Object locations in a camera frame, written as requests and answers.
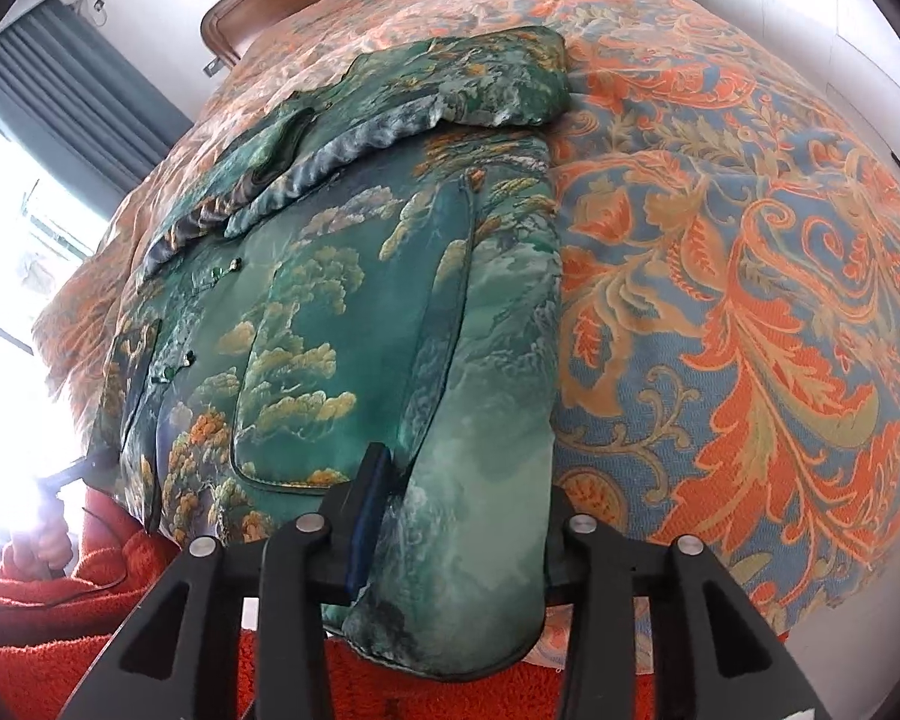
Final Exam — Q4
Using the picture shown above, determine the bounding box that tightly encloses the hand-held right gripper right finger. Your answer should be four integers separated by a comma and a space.
542, 490, 833, 720

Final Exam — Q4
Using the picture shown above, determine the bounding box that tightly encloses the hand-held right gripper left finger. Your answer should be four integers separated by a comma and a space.
56, 442, 404, 720

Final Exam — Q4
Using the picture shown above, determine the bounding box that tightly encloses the green landscape print jacket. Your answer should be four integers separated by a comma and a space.
90, 25, 572, 683

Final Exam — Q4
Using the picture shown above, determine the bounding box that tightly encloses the person's left hand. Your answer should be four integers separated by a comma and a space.
4, 527, 76, 580

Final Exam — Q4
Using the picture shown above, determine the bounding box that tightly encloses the person's red sweater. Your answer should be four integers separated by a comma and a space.
0, 486, 721, 720

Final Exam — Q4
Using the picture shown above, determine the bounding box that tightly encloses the window with railing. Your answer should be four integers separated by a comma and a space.
0, 103, 115, 541

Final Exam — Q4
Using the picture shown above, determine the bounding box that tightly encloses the orange paisley quilt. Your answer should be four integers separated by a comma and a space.
30, 0, 900, 680

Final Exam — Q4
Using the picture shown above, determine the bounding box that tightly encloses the grey blue curtain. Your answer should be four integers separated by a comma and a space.
0, 0, 196, 220

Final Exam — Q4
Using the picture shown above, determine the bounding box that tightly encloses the wooden headboard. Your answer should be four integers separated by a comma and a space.
199, 0, 542, 70

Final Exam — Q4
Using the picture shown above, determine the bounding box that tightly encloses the white wardrobe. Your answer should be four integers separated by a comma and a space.
667, 0, 900, 241

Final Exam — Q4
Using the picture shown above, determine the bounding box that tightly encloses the black cable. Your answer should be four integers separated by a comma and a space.
43, 506, 149, 606

